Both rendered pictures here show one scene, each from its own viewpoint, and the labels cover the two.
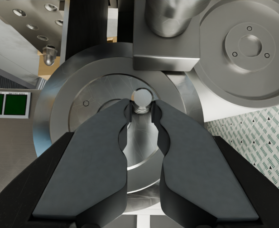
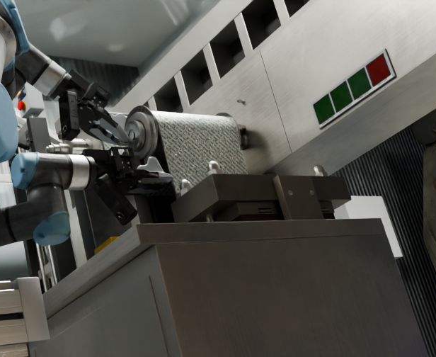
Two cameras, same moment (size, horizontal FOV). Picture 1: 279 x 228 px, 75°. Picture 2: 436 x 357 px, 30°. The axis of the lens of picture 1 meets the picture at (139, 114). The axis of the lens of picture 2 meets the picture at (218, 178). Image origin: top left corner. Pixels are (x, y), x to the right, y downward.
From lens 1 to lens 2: 1.90 m
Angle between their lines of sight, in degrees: 54
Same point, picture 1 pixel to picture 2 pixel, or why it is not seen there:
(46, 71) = not seen: outside the picture
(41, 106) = (154, 127)
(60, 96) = (148, 134)
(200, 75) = not seen: hidden behind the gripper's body
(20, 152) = (304, 69)
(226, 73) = not seen: hidden behind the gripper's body
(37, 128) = (152, 120)
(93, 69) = (146, 148)
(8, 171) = (306, 47)
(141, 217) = (216, 79)
